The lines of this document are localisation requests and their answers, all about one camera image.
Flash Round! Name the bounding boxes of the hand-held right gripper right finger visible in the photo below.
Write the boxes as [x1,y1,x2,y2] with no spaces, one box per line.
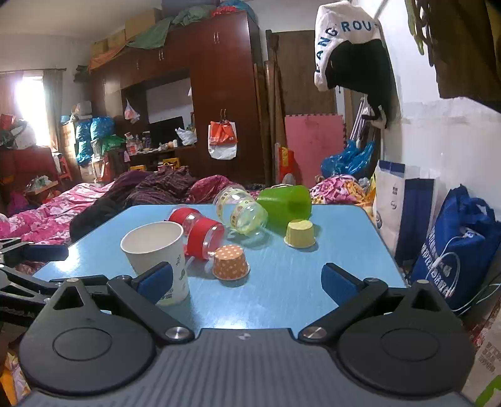
[298,263,463,343]

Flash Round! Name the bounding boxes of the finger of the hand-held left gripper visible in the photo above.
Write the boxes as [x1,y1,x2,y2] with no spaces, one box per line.
[0,265,59,314]
[0,237,70,264]

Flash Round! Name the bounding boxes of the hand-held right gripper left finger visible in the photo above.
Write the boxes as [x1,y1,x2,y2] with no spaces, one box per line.
[33,261,195,346]

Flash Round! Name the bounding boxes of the white paper cup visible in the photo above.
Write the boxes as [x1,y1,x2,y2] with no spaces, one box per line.
[120,221,191,307]

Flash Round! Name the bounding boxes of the yellow paper cup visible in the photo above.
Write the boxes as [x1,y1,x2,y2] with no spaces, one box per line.
[284,219,316,249]

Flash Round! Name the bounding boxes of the clear cup with red band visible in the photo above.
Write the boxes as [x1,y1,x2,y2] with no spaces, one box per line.
[168,207,203,236]
[187,217,226,260]

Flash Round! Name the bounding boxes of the orange polka-dot paper cup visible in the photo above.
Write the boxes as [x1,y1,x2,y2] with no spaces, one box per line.
[211,245,251,281]

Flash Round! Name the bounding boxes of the green plastic cup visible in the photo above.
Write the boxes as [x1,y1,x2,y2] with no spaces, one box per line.
[256,185,313,230]

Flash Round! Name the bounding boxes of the clear cup with patterned band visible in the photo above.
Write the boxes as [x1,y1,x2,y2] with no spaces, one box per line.
[214,187,253,224]
[229,199,269,236]

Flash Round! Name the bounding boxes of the pink floral blanket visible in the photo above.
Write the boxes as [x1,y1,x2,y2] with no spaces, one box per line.
[0,181,118,251]

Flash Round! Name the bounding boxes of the black cloth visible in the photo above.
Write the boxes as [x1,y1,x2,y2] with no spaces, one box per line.
[70,196,132,243]

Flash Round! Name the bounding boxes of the red armchair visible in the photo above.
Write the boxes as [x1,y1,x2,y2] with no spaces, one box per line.
[0,147,59,208]

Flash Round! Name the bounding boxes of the dark purple striped blanket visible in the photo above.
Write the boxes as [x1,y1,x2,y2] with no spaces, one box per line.
[104,165,198,206]

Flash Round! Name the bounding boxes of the white and blue paper bag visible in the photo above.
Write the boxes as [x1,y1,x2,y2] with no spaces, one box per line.
[372,160,437,267]

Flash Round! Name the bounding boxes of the dark blue fabric bag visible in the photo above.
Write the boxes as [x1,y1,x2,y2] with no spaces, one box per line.
[409,185,501,314]

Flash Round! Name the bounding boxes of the blue plastic bag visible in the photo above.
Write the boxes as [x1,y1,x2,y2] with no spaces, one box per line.
[321,140,376,178]

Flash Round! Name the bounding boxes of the stack of blue bags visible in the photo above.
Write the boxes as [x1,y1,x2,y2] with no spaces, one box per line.
[74,115,116,167]

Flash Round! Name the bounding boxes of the red and yellow box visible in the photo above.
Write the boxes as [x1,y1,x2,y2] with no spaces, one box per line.
[279,146,296,184]

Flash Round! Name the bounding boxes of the grey curtain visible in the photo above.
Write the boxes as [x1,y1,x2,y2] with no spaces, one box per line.
[42,68,67,151]

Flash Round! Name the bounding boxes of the pink foam mat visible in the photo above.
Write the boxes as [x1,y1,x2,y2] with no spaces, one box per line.
[284,113,346,188]

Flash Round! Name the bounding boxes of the white plastic bag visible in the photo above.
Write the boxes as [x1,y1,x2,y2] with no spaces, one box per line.
[175,127,198,146]

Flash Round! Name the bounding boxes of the black monitor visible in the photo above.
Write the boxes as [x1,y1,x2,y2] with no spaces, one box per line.
[149,116,185,147]

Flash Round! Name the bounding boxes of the orange and white hanging bag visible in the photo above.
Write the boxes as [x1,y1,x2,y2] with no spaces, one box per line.
[207,110,238,160]

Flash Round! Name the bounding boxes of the printed cardboard box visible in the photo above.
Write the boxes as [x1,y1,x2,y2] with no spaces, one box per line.
[464,301,501,407]

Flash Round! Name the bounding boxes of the dark brown wooden wardrobe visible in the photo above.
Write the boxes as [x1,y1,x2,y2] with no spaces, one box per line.
[88,10,271,186]

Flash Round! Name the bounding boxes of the white and black hanging jacket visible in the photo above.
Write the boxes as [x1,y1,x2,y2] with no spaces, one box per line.
[314,1,400,130]

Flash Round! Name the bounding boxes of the green cloth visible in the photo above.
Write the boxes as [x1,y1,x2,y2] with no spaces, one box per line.
[125,6,220,51]

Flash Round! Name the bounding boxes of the dark brown hanging cloth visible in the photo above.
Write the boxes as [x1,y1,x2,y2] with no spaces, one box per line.
[423,0,501,114]

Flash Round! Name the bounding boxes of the green clothes hanger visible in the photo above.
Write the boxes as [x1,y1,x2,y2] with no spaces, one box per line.
[405,0,429,55]

